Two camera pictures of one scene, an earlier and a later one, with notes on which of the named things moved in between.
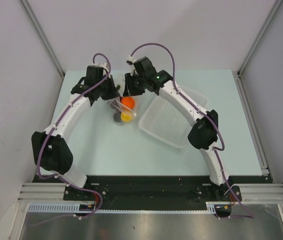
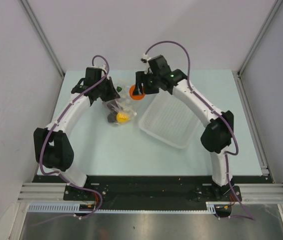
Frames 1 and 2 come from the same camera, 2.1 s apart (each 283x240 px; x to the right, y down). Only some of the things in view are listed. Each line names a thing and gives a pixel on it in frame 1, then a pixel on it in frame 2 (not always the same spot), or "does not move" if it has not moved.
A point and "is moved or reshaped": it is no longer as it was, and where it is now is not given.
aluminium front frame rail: (251, 193) does not move
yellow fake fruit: (126, 116) is moved or reshaped
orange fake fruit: (128, 101) is moved or reshaped
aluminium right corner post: (276, 6) does not move
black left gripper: (113, 93) does not move
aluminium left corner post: (42, 36) does not move
